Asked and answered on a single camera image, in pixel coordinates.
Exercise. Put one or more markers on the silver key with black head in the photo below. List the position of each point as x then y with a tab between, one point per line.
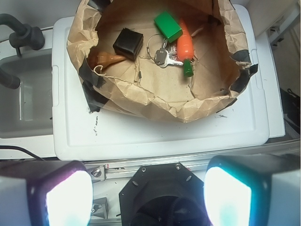
163	59

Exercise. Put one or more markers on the brown paper bag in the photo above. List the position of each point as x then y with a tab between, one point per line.
221	64

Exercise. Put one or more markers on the grey sink basin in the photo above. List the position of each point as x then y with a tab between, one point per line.
27	110

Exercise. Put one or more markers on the orange toy carrot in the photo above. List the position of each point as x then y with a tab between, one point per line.
185	50

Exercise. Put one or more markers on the green box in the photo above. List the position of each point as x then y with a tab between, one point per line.
168	26

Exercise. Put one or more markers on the small keychain tag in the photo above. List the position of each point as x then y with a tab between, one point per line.
172	50

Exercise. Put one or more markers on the aluminium rail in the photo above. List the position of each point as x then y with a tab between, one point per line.
194	162

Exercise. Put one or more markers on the black box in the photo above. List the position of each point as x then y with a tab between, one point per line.
128	43

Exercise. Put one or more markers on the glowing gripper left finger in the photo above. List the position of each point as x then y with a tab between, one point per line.
45	193

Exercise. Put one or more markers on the black octagonal mount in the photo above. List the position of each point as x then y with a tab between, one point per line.
163	195

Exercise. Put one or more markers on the brown wooden cone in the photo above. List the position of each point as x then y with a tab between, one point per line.
104	59

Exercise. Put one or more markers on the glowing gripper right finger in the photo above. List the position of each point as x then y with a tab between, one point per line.
254	190

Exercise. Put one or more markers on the white plastic bin lid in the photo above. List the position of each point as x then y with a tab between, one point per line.
107	135

